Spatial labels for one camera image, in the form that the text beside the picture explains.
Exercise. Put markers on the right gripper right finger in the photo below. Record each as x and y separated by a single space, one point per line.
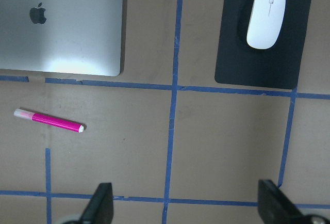
274 207

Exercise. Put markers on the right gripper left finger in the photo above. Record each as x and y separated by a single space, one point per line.
100 207

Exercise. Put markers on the pink highlighter pen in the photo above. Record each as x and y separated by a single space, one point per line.
52 121

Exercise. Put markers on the white computer mouse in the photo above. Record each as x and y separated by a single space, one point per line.
265 23

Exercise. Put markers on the black mousepad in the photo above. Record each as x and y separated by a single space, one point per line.
276 67

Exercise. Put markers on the grey closed laptop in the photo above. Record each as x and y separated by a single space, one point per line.
62 36

